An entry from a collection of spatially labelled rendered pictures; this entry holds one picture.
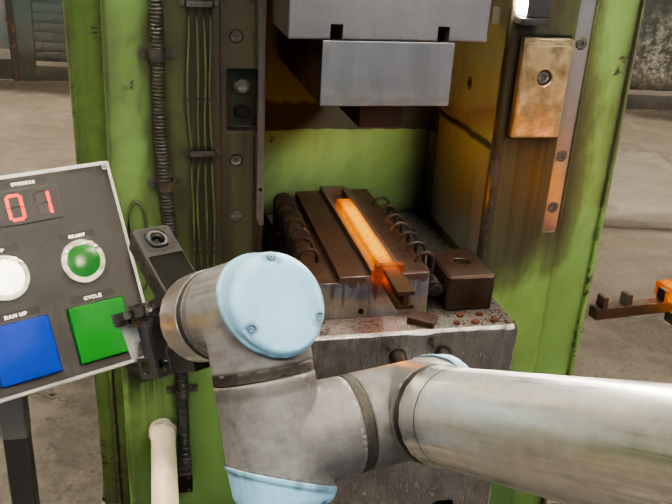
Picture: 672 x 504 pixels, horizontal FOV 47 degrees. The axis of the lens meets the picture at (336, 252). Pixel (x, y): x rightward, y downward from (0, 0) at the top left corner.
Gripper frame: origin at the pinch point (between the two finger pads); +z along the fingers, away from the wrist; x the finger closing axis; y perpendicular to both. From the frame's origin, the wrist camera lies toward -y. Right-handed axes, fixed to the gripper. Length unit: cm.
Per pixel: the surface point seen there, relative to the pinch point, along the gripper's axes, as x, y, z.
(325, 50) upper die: 35.5, -29.2, -5.4
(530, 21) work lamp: 72, -29, -12
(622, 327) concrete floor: 242, 58, 114
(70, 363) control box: -5.2, 4.1, 11.0
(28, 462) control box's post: -9.0, 17.4, 32.7
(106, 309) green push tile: 0.8, -1.5, 10.3
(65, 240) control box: -1.9, -11.7, 11.0
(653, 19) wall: 624, -133, 286
